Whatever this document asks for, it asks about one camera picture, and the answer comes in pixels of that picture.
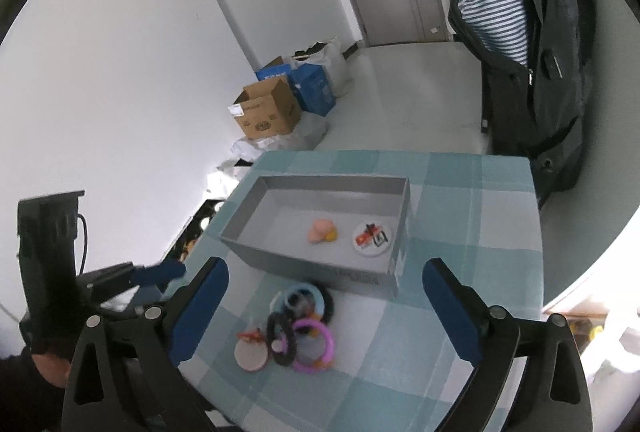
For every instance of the brown cardboard box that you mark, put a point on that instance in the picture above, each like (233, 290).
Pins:
(266, 108)

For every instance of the red rimmed white pin badge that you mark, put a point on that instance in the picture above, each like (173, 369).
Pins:
(252, 354)

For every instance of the teal plaid tablecloth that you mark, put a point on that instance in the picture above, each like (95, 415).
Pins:
(394, 368)

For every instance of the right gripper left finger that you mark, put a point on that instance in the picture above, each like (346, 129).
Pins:
(174, 339)

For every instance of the white plastic bag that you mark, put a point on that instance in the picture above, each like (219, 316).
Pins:
(308, 133)

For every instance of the red cartoon charm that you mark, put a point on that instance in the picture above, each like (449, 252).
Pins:
(251, 336)

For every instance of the blue cardboard box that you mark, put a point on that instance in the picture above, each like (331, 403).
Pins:
(308, 83)

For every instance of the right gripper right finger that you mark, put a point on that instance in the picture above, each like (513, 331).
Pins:
(485, 337)

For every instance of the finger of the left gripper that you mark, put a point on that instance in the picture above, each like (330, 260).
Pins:
(158, 274)

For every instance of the pink pig toy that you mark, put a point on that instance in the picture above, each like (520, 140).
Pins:
(322, 230)

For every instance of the white badge with red print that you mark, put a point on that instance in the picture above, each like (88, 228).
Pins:
(372, 239)

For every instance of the white bag by wall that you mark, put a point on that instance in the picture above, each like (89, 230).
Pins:
(328, 54)

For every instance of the grey open cardboard box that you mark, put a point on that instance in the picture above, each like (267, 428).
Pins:
(347, 232)

